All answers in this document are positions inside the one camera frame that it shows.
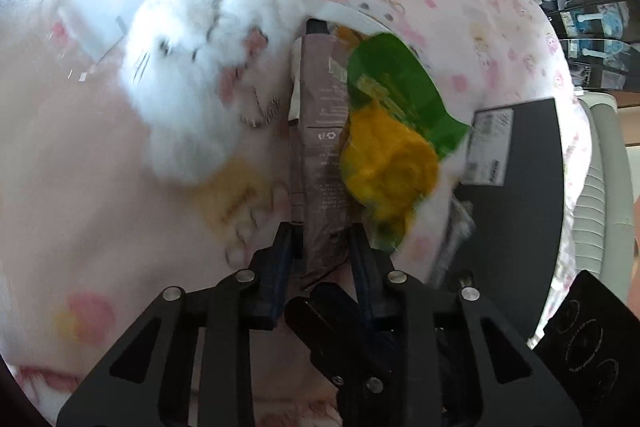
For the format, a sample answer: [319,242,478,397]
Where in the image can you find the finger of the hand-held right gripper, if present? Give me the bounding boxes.
[284,283,398,408]

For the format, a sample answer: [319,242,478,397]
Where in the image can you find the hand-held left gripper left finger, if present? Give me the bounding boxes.
[56,222,296,427]

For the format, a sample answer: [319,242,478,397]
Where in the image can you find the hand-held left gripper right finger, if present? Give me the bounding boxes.
[347,223,583,427]

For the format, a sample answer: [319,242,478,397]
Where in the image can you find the yellow corn toy green leaves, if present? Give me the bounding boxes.
[336,24,472,253]

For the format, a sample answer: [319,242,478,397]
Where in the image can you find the brown paper packet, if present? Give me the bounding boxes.
[289,32,366,298]

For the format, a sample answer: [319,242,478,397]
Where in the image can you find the black storage box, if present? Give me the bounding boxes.
[430,97,575,338]

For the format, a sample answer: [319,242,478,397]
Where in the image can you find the white plush toy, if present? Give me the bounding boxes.
[120,0,307,185]

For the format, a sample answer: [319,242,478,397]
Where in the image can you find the white round plate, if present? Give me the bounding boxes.
[302,0,426,62]

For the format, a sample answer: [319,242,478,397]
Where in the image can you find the pale grey chair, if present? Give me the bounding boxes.
[570,92,640,298]

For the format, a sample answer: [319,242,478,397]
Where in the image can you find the pink printed blanket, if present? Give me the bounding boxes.
[0,0,593,427]

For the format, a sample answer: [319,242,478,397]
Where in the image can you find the dark display shelf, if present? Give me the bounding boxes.
[515,0,636,92]

